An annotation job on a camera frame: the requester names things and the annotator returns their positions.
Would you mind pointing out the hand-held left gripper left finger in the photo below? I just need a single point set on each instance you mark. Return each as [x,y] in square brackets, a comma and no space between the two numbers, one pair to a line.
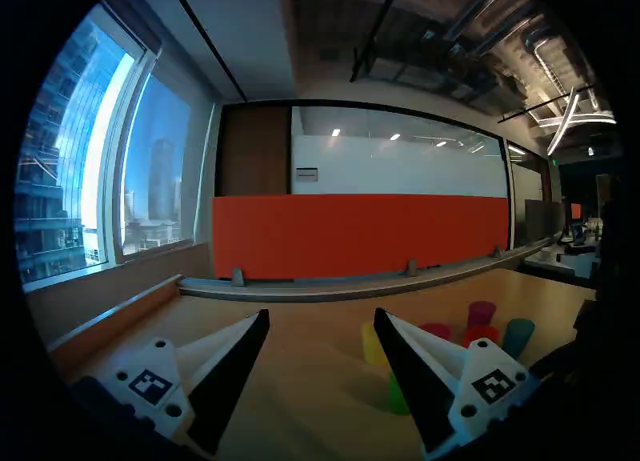
[200,361]

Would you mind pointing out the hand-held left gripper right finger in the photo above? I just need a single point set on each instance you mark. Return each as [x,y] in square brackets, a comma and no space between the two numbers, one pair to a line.
[450,366]

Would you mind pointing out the red plastic cup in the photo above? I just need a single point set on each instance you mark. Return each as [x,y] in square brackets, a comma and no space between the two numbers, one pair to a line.
[437,330]

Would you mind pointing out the orange plastic cup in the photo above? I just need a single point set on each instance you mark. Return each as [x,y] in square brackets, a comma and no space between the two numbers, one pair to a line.
[482,333]

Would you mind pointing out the green plastic cup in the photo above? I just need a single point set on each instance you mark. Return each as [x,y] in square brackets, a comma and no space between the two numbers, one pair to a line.
[397,396]

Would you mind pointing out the purple plastic cup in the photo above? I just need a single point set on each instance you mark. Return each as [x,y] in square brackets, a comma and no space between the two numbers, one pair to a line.
[481,313]

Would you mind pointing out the teal plastic cup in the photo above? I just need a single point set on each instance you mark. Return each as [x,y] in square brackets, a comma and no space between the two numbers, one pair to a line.
[517,336]

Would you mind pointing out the yellow plastic cup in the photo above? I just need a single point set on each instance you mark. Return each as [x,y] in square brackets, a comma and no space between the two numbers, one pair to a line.
[372,345]

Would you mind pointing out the red desk screen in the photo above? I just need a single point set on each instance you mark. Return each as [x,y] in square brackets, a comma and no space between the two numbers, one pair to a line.
[350,236]

